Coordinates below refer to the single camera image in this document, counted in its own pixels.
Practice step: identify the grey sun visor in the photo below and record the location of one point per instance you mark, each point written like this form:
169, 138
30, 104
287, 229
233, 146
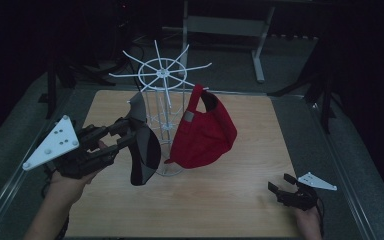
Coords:
146, 150

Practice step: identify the person's left hand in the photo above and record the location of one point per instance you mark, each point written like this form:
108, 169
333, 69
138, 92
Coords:
66, 190

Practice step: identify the white metal desk frame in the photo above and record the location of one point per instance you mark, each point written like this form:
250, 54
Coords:
226, 25

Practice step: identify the black metal stand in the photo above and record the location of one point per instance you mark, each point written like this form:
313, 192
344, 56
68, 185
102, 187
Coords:
326, 100
51, 90

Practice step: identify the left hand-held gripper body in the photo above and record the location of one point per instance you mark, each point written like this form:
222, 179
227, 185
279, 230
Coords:
55, 143

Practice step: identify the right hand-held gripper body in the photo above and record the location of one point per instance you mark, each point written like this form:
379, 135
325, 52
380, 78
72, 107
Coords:
301, 198

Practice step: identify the person's right hand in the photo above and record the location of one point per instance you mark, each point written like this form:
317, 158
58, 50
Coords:
308, 223

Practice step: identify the red baseball cap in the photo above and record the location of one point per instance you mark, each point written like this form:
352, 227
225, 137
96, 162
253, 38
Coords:
203, 140

